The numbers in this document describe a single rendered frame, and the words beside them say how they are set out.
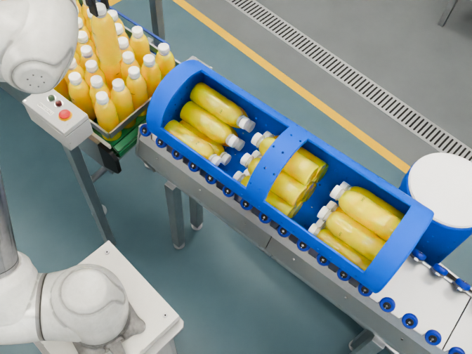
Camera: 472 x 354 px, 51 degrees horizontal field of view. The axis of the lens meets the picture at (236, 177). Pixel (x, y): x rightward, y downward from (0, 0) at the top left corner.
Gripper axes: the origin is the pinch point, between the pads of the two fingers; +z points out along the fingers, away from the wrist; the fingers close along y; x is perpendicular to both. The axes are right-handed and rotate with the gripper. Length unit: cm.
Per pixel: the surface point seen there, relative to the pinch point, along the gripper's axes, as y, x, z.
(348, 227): -1, -94, 24
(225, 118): 7, -43, 26
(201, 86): 10.4, -30.6, 23.2
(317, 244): -9, -90, 29
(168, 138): -9.0, -33.8, 28.5
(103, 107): -12.6, -7.9, 30.5
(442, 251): 29, -122, 54
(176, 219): -4, -27, 103
